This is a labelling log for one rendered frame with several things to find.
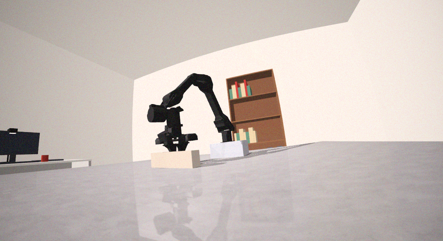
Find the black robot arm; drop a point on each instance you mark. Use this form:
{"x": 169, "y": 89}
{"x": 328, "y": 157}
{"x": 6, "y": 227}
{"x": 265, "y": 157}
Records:
{"x": 160, "y": 113}

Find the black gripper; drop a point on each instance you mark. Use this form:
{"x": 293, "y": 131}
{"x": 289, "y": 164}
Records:
{"x": 183, "y": 139}

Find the beige power strip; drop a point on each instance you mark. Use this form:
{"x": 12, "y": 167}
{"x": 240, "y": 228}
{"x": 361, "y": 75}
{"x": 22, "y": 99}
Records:
{"x": 176, "y": 159}

